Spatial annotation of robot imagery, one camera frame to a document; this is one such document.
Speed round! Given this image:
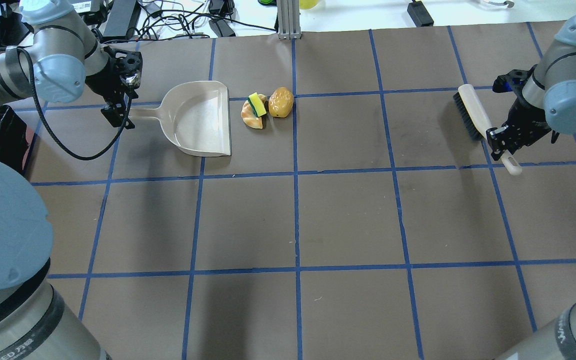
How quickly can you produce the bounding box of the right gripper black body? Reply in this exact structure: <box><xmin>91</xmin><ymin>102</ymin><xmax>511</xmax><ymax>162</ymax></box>
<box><xmin>493</xmin><ymin>64</ymin><xmax>560</xmax><ymax>146</ymax></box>

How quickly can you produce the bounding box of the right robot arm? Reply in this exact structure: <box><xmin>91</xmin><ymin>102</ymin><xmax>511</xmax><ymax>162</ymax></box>
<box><xmin>486</xmin><ymin>15</ymin><xmax>576</xmax><ymax>360</ymax></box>

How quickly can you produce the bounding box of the black power adapter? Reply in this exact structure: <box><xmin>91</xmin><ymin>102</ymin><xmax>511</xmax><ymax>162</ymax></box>
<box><xmin>406</xmin><ymin>0</ymin><xmax>435</xmax><ymax>28</ymax></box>

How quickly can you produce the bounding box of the black trash bag bin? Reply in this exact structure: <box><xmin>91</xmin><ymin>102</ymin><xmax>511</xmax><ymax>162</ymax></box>
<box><xmin>0</xmin><ymin>105</ymin><xmax>34</xmax><ymax>175</ymax></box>

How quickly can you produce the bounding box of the beige plastic dustpan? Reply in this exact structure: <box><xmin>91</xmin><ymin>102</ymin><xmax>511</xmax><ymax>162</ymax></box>
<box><xmin>129</xmin><ymin>80</ymin><xmax>233</xmax><ymax>158</ymax></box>

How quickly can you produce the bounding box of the yellow green sponge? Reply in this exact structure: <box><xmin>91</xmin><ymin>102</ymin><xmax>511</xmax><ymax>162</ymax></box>
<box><xmin>247</xmin><ymin>92</ymin><xmax>267</xmax><ymax>117</ymax></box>

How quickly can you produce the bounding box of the aluminium frame post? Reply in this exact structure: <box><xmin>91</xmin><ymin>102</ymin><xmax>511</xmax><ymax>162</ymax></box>
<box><xmin>276</xmin><ymin>0</ymin><xmax>302</xmax><ymax>40</ymax></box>

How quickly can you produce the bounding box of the beige hand brush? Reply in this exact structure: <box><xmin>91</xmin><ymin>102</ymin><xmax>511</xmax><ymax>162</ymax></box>
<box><xmin>453</xmin><ymin>83</ymin><xmax>522</xmax><ymax>176</ymax></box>

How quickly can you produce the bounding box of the yellow potato toy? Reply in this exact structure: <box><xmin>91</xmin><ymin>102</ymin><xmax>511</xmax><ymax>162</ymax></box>
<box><xmin>268</xmin><ymin>86</ymin><xmax>295</xmax><ymax>118</ymax></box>

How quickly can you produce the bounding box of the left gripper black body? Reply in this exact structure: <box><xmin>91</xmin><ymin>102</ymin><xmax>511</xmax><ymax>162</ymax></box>
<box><xmin>86</xmin><ymin>45</ymin><xmax>143</xmax><ymax>109</ymax></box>

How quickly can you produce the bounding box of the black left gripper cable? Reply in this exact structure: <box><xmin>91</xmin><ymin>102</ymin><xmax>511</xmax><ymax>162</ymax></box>
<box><xmin>15</xmin><ymin>46</ymin><xmax>134</xmax><ymax>162</ymax></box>

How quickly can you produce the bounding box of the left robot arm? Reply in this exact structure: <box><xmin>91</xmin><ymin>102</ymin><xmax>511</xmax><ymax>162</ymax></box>
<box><xmin>0</xmin><ymin>0</ymin><xmax>143</xmax><ymax>360</ymax></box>

